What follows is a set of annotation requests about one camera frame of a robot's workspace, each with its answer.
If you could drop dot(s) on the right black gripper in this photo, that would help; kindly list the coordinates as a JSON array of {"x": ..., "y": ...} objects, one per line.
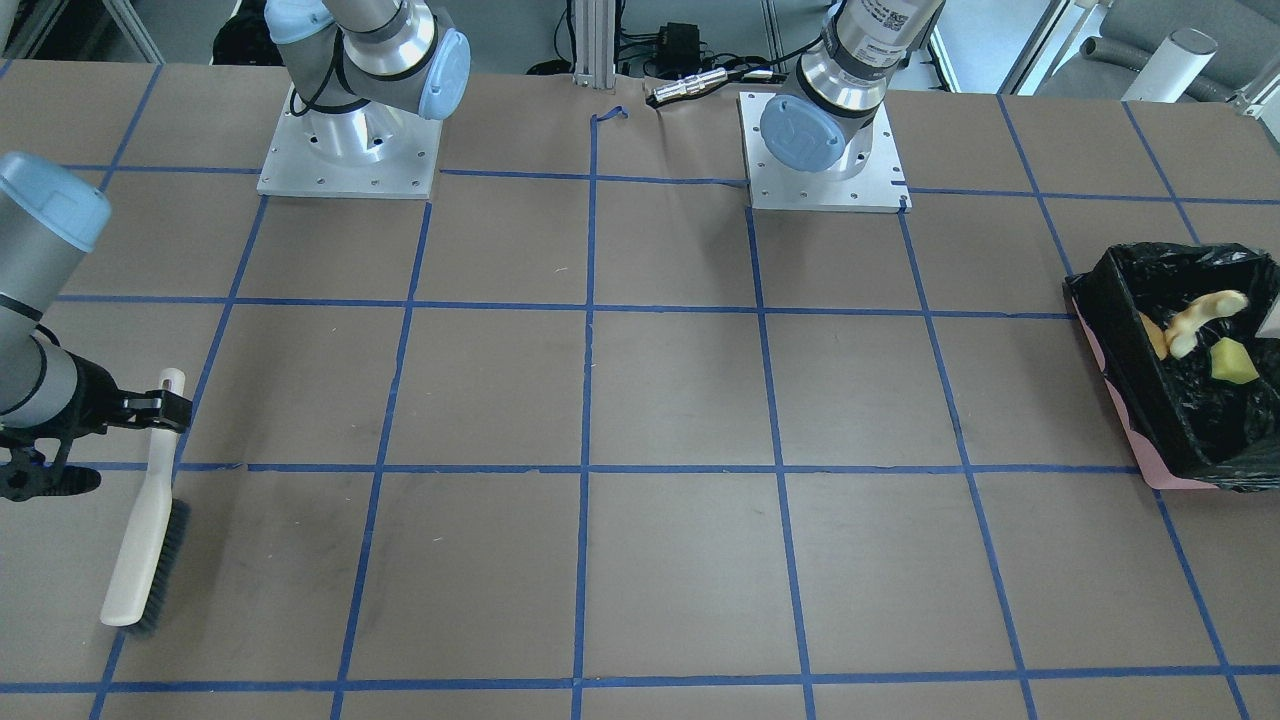
[{"x": 92, "y": 397}]

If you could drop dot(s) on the beige hand brush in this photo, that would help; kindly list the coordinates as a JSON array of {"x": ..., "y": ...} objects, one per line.
[{"x": 156, "y": 528}]

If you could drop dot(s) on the toy croissant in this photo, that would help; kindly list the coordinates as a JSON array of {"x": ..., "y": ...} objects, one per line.
[{"x": 1181, "y": 332}]

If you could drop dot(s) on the yellow toy cheese wedge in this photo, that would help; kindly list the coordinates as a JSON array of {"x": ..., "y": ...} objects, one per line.
[{"x": 1230, "y": 362}]

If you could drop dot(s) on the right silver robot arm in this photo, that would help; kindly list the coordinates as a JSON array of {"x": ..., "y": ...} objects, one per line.
[{"x": 349, "y": 60}]

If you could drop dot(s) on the pink bin with black bag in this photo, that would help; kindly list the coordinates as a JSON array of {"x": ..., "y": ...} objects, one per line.
[{"x": 1187, "y": 431}]

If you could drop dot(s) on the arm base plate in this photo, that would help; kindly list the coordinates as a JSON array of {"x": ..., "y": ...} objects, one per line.
[
  {"x": 373, "y": 152},
  {"x": 867, "y": 177}
]

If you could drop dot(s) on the silver cable connector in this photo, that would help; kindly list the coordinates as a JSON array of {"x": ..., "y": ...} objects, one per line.
[{"x": 688, "y": 88}]

